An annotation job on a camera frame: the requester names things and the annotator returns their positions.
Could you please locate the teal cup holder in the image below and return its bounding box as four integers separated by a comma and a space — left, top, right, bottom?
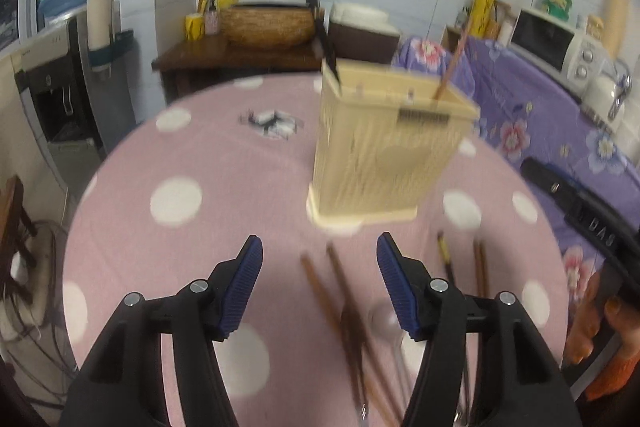
87, 29, 136, 78

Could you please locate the black gold banded chopstick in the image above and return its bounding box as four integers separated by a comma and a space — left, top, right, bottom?
436, 231, 460, 290

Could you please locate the beige plastic utensil holder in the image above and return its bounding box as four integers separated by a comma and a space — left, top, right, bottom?
306, 59, 482, 230

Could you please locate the white water dispenser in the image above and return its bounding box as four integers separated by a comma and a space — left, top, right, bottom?
10, 19, 108, 188

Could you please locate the metal spoon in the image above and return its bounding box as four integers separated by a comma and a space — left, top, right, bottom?
367, 299, 418, 413

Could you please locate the beige tall roll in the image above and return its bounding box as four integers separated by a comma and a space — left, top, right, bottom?
602, 0, 632, 58

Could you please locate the dark wooden cabinet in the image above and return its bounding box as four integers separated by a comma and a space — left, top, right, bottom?
151, 34, 326, 108

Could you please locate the woven basin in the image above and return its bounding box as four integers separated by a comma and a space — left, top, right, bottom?
220, 4, 317, 51

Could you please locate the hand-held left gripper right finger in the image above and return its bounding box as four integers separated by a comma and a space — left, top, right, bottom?
376, 232, 583, 427

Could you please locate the yellow cup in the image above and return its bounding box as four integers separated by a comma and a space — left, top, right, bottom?
185, 13, 206, 42

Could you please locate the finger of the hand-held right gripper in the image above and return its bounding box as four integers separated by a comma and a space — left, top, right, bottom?
521, 158, 589, 221

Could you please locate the person's right hand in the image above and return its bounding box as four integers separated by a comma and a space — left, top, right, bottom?
566, 269, 626, 365

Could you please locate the purple floral cloth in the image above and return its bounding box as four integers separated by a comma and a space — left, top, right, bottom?
392, 34, 640, 268

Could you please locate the small pink bottle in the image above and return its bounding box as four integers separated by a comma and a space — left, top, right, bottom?
205, 0, 222, 36

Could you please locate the dark wooden chair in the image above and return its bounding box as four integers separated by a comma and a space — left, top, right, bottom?
0, 174, 40, 303

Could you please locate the aluminium framed window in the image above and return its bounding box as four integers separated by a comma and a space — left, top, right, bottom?
0, 0, 43, 52

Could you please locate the white paper cup stack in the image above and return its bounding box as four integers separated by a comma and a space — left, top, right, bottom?
87, 0, 115, 50

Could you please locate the white black patch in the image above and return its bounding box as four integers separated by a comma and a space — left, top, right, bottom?
239, 107, 305, 142

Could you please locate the floor fan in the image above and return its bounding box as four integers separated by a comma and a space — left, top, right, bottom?
0, 219, 76, 350

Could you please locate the brown wooden chopstick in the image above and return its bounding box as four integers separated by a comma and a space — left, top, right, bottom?
300, 254, 368, 413
479, 241, 494, 299
432, 24, 472, 104
472, 239, 488, 299
326, 243, 403, 427

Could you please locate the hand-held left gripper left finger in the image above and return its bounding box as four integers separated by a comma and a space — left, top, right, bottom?
59, 234, 264, 427

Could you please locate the white kettle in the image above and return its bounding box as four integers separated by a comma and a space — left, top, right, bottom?
582, 59, 633, 128

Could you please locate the brown white rice cooker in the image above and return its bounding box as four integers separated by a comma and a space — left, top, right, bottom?
327, 2, 401, 65

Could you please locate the yellow jar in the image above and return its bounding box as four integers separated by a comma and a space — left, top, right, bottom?
585, 14, 606, 52

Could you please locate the white microwave oven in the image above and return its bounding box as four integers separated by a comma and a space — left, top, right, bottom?
507, 7, 608, 92

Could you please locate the yellow patterned roll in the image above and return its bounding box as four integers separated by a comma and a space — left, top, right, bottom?
470, 0, 500, 38

